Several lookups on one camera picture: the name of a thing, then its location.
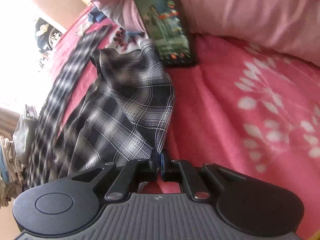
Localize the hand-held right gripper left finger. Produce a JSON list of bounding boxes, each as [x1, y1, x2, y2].
[[71, 151, 159, 203]]

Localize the black white plaid pants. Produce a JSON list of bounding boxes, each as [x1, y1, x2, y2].
[[24, 24, 177, 193]]

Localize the blue denim jeans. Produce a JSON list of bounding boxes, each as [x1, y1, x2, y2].
[[87, 6, 106, 23]]

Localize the pink pillow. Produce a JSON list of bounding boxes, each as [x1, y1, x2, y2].
[[85, 0, 320, 67]]

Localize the black wheelchair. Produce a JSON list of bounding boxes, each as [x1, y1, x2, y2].
[[34, 17, 63, 53]]

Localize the stack of pale folded linens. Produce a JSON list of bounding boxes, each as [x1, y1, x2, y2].
[[0, 134, 26, 208]]

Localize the beige curtain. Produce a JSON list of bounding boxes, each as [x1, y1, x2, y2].
[[0, 107, 21, 137]]

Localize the black smartphone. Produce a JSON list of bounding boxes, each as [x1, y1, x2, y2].
[[128, 0, 198, 68]]

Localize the red floral blanket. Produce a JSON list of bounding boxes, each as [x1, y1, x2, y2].
[[40, 4, 320, 240]]

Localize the folded grey garment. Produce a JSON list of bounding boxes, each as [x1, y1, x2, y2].
[[12, 104, 40, 165]]

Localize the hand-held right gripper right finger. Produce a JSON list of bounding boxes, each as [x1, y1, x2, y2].
[[160, 152, 247, 202]]

